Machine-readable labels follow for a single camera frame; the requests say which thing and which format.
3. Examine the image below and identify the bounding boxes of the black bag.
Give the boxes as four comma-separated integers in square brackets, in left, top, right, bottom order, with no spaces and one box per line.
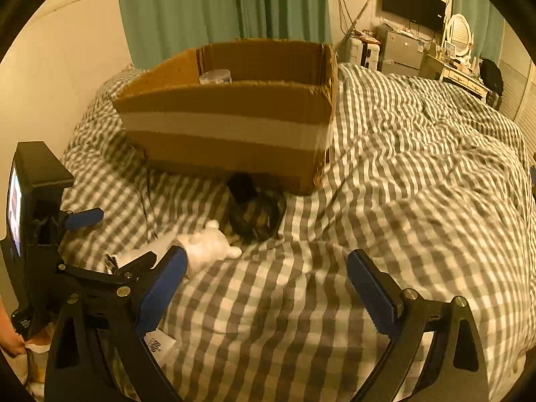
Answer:
[478,58,504,95]

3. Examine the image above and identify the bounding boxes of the white plush toy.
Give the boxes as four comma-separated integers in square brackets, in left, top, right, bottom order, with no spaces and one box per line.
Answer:
[105,220,243,280]

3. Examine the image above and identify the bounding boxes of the silver small fridge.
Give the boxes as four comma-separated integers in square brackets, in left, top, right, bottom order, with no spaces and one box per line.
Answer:
[376,25,428,77]

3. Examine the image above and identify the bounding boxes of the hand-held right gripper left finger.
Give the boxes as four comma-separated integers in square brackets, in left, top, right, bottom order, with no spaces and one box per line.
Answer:
[44,246,188,402]

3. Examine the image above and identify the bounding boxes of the white oval vanity mirror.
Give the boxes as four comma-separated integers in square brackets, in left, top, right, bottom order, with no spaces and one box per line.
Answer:
[443,13,475,59]

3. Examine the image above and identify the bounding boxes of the black flat screen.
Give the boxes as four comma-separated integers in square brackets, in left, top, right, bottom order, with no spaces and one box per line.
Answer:
[382,0,447,32]

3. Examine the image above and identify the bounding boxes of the brown cardboard box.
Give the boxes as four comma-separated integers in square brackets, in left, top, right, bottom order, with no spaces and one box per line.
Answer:
[111,39,339,195]

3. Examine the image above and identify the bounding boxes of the dark green curtain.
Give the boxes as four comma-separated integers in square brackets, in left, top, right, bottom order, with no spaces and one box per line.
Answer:
[233,0,332,45]

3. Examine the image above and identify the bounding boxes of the green window curtain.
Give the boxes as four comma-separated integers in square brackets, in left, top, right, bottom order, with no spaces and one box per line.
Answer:
[451,0,506,64]

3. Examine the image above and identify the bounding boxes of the clear jar in box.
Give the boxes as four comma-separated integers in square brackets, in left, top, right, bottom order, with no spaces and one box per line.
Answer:
[199,69,233,85]

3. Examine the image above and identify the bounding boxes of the grey white checked blanket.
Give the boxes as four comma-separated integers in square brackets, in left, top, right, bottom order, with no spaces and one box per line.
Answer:
[25,62,532,402]

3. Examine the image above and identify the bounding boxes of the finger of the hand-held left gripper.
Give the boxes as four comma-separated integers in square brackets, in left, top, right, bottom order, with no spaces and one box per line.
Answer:
[59,208,105,232]
[56,250,156,289]

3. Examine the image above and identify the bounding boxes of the thin black cable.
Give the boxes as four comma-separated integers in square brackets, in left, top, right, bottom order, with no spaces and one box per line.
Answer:
[129,146,162,239]

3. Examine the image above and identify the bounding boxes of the white printed tag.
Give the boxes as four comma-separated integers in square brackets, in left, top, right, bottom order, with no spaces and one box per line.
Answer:
[143,330,176,363]

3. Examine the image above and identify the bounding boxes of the person's left hand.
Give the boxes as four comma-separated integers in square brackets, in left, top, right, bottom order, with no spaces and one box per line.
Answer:
[0,300,53,358]

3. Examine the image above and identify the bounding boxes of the light green curtain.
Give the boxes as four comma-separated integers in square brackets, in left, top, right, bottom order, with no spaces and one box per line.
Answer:
[113,0,240,70]

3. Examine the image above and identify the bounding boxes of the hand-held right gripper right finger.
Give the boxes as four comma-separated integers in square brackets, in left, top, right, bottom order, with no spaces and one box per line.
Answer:
[347,249,490,402]

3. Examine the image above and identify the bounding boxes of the white louvred closet door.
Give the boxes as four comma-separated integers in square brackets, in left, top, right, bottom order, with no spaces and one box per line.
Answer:
[497,21,536,139]

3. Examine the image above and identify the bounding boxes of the white small appliance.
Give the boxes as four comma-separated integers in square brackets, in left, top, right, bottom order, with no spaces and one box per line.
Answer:
[349,36,380,70]

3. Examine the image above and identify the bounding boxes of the white dressing table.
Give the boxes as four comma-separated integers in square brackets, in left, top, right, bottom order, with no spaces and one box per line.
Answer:
[422,52,491,102]

